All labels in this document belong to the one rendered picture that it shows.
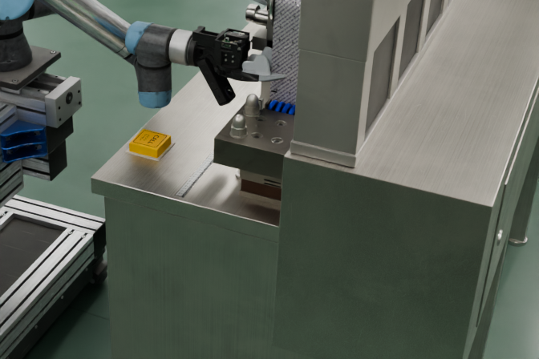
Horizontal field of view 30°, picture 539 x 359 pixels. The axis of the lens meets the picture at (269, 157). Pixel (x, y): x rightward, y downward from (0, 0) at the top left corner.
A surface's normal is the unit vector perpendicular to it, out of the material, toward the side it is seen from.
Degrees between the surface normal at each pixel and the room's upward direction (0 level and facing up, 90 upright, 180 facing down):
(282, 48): 90
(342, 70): 90
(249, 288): 90
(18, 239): 0
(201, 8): 0
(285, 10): 90
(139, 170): 0
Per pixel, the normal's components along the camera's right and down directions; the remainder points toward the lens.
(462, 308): -0.36, 0.47
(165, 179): 0.04, -0.85
